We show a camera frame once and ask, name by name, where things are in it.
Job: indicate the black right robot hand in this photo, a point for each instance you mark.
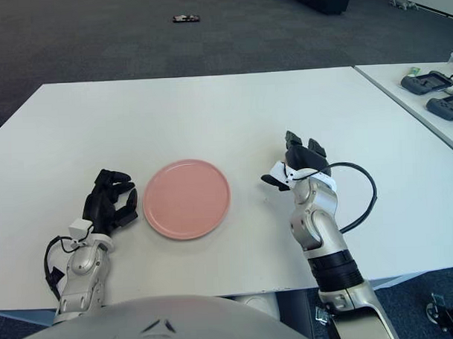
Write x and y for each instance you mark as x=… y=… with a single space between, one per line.
x=308 y=159

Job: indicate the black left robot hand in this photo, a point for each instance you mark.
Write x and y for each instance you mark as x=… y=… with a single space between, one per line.
x=99 y=205

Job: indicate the pink round plate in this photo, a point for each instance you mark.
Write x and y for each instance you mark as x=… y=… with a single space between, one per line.
x=186 y=200

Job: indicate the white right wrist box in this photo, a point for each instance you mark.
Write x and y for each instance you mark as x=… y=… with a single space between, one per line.
x=280 y=171

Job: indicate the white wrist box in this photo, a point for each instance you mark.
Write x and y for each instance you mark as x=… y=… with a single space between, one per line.
x=79 y=228
x=280 y=171

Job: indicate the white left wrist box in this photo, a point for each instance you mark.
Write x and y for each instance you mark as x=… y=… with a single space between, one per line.
x=79 y=228

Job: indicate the grey robot torso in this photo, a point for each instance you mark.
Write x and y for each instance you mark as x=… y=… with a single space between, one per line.
x=142 y=321

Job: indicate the white table support beam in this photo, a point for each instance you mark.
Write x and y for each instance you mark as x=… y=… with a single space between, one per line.
x=19 y=318
x=394 y=277

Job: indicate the green packet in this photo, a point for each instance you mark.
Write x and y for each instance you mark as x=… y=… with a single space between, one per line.
x=414 y=71

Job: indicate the teal object on side table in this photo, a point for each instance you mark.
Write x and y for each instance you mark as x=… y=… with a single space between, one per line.
x=426 y=83

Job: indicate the grey handheld controller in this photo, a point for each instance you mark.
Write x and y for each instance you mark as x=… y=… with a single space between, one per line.
x=448 y=106

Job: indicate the small grey quadruped robot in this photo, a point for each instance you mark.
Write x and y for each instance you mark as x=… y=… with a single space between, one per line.
x=401 y=2

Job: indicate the dark flat floor object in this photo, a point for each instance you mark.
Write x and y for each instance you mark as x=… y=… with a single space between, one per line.
x=186 y=18

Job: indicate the black wheeled stand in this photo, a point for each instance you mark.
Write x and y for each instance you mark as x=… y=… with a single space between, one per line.
x=449 y=318

